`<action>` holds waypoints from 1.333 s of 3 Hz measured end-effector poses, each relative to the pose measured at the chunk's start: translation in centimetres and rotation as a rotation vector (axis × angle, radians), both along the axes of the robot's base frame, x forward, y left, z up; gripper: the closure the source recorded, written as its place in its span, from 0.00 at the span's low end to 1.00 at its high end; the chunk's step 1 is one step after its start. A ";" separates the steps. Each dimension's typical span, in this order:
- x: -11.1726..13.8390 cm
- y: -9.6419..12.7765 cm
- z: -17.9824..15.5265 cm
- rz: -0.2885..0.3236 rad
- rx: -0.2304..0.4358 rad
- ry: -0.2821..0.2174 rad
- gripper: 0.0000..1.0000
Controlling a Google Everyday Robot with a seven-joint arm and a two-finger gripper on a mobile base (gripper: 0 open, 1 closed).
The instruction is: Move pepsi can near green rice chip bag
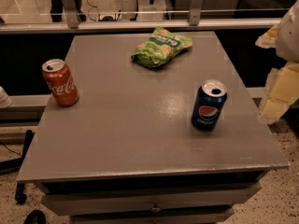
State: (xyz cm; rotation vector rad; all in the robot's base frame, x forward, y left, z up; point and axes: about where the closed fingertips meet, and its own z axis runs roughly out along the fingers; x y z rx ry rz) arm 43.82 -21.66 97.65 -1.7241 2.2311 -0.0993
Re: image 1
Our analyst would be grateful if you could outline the black stand leg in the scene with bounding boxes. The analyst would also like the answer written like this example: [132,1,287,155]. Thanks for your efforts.
[0,129,36,205]

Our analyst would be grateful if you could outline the grey cabinet lower drawer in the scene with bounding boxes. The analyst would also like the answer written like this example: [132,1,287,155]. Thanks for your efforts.
[70,206,234,224]

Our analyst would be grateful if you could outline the grey cabinet top drawer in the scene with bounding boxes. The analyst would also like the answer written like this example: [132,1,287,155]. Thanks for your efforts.
[42,182,262,216]

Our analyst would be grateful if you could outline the green rice chip bag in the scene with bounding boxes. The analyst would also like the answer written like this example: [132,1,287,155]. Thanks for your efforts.
[131,26,192,68]

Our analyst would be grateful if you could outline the person legs in background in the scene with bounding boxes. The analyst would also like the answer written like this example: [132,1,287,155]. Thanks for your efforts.
[50,0,86,22]

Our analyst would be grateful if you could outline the grey cabinet drawer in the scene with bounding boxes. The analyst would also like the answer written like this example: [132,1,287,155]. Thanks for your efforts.
[70,206,234,224]
[42,182,262,216]

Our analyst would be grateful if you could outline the white cup at left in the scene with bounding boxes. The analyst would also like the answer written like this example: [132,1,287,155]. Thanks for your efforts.
[0,86,12,108]

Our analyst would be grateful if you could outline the red coca-cola can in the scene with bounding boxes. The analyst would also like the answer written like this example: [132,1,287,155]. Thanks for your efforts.
[42,59,78,106]

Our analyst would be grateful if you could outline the blue pepsi can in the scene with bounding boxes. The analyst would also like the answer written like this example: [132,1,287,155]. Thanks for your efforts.
[192,79,227,131]

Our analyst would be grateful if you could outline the black shoe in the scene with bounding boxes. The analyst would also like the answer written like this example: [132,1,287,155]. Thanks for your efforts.
[23,209,47,224]

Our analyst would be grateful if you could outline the metal railing frame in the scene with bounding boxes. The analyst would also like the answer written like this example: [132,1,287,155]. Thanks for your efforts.
[0,0,299,35]

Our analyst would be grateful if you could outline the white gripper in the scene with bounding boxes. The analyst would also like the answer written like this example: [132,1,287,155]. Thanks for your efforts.
[255,0,299,124]

